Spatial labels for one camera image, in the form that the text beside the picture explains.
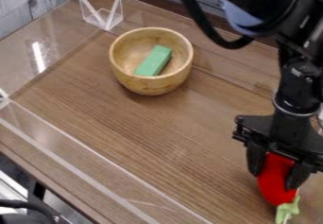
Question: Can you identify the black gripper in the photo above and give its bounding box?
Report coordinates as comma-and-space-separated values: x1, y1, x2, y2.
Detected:
233, 112, 323, 190

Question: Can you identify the clear acrylic tray wall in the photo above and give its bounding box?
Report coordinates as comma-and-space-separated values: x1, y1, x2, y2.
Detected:
0, 90, 211, 224

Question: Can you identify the black table leg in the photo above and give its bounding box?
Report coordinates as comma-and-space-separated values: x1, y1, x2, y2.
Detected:
28, 181, 46, 207

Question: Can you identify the green rectangular block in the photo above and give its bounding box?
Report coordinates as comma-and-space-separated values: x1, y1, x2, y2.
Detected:
134, 45, 172, 77

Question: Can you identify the black cable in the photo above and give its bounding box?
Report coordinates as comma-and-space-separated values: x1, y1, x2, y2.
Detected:
168, 0, 257, 50

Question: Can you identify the wooden bowl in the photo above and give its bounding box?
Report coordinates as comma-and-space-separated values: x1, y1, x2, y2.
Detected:
108, 27, 194, 95

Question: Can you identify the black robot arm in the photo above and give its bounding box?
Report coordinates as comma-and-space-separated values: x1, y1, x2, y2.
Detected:
223, 0, 323, 190

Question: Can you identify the red plush strawberry toy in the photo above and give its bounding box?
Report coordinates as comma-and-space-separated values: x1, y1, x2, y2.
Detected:
258, 153, 301, 224

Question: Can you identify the clear acrylic corner bracket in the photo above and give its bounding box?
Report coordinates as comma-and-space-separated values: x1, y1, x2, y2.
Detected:
80, 0, 124, 31

